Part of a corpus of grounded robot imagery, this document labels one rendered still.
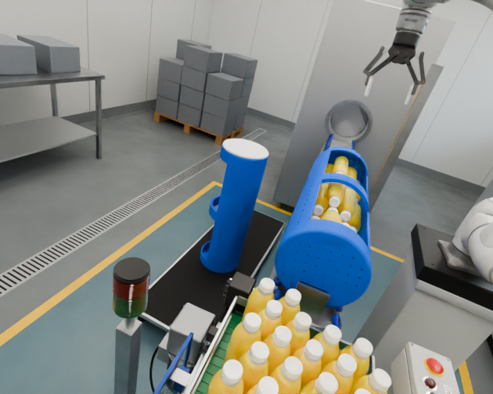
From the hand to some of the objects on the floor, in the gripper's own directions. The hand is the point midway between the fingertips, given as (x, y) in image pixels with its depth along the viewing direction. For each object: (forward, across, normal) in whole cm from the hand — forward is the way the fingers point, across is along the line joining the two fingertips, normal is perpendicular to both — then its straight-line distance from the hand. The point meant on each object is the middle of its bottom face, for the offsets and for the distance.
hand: (386, 98), depth 108 cm
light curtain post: (+146, -11, +119) cm, 188 cm away
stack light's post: (+161, -30, -79) cm, 182 cm away
